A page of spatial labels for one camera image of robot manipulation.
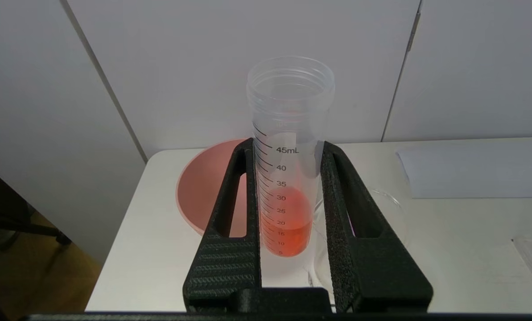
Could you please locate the test tube with red pigment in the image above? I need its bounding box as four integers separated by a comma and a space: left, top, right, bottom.
246, 55, 336, 259

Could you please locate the white paper sheet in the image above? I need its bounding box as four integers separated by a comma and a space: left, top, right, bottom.
396, 149, 532, 199

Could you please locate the dark chair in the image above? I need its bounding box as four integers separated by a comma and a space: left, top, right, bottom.
0, 160, 73, 252

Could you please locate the clear glass beaker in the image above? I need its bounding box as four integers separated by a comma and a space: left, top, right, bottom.
307, 187, 410, 289

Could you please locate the pink bowl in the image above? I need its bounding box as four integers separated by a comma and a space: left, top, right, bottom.
175, 139, 254, 237

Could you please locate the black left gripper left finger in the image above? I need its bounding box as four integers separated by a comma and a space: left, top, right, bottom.
182, 137, 264, 313

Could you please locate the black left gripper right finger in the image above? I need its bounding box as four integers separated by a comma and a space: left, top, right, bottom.
321, 141, 434, 313

